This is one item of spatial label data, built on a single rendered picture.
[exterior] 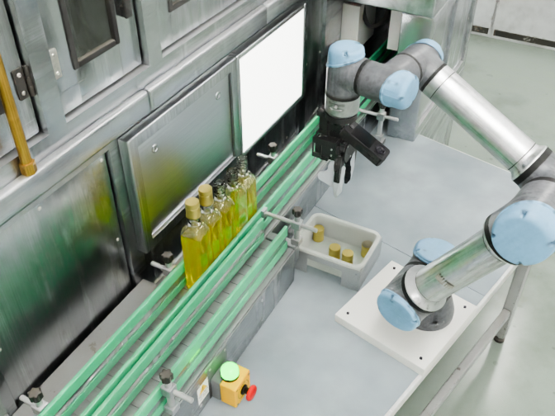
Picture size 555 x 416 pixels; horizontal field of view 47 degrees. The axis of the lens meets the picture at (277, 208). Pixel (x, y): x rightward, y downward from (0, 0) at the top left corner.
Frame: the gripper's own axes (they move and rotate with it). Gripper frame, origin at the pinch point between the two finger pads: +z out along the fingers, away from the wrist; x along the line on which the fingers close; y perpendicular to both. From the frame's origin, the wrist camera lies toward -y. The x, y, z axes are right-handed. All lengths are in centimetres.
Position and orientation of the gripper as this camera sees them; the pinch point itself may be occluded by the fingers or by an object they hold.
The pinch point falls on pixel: (343, 186)
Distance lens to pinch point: 152.9
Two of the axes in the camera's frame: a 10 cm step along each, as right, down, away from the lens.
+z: 0.0, 7.7, 6.4
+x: -4.7, 5.6, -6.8
